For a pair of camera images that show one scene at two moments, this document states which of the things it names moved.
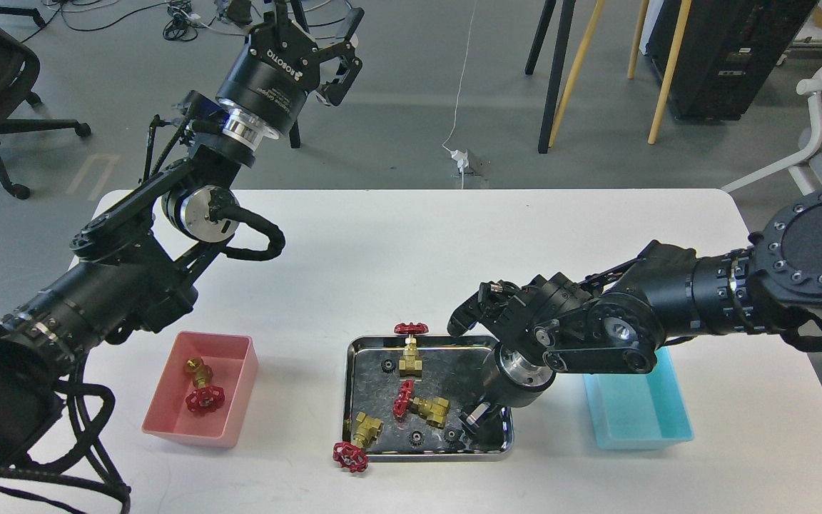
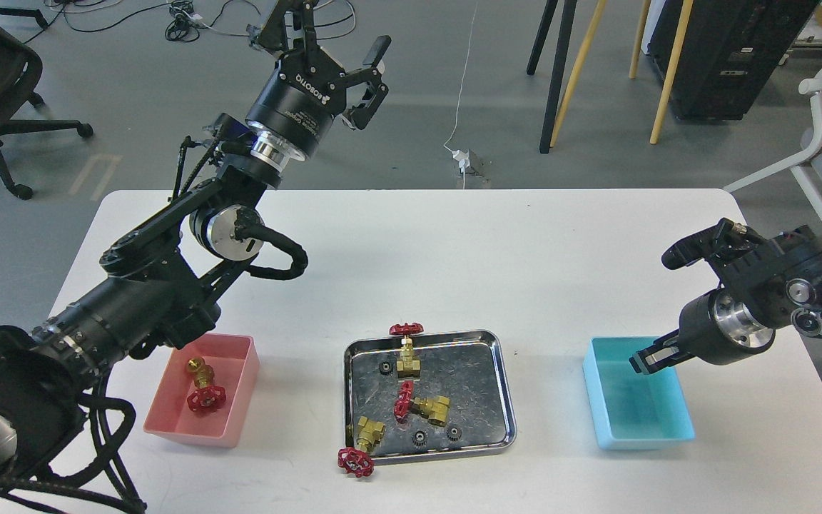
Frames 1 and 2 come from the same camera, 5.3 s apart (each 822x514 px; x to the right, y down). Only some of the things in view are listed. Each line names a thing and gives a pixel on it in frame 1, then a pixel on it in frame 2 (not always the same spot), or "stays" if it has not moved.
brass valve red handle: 205,398 stays
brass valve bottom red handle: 355,457 stays
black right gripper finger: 481,417 to 655,357
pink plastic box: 234,363 stays
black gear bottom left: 417,438 stays
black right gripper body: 515,382 to 718,328
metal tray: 417,419 stays
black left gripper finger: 333,91 to 359,116
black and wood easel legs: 546,15 stays
